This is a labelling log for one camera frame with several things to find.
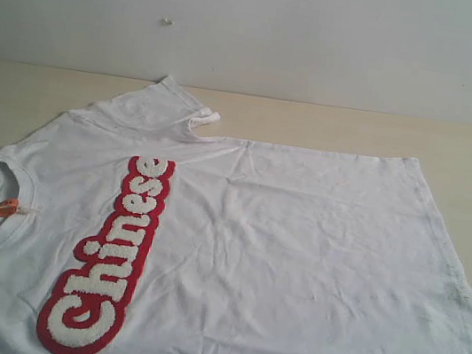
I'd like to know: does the white t-shirt red lettering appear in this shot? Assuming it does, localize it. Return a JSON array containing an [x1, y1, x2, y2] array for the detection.
[[0, 78, 472, 354]]

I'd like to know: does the orange neck label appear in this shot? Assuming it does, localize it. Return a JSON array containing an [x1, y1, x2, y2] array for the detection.
[[0, 198, 20, 218]]

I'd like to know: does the small white wall hook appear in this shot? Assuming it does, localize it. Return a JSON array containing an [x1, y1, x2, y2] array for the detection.
[[160, 18, 173, 27]]

